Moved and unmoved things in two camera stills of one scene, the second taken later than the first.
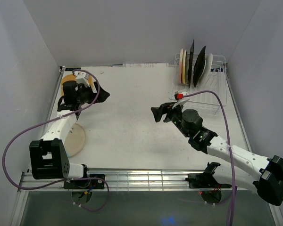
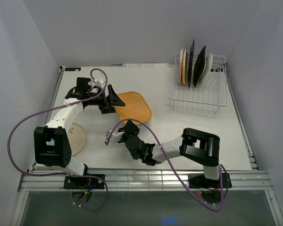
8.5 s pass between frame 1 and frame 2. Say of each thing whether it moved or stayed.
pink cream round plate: stayed
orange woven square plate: moved
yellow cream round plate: stayed
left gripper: moved
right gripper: moved
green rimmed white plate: stayed
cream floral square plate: stayed
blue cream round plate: stayed
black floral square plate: stayed
